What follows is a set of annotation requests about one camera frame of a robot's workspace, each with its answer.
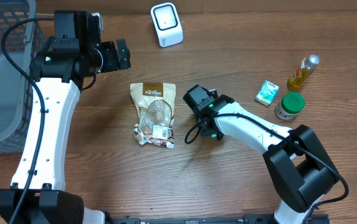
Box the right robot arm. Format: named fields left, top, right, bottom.
left=183, top=85, right=342, bottom=223

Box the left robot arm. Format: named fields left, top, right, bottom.
left=0, top=11, right=131, bottom=223

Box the brown white snack bag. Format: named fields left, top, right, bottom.
left=130, top=83, right=176, bottom=149

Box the green lid white jar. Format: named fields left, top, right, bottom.
left=275, top=92, right=305, bottom=120

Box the Kleenex tissue pack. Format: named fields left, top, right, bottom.
left=255, top=80, right=279, bottom=106

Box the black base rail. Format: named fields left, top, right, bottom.
left=109, top=213, right=331, bottom=224

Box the grey plastic mesh basket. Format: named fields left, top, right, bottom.
left=0, top=0, right=37, bottom=153

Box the white barcode scanner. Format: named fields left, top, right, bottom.
left=150, top=2, right=184, bottom=47

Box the yellow liquid bottle grey cap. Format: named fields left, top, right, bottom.
left=287, top=55, right=320, bottom=91

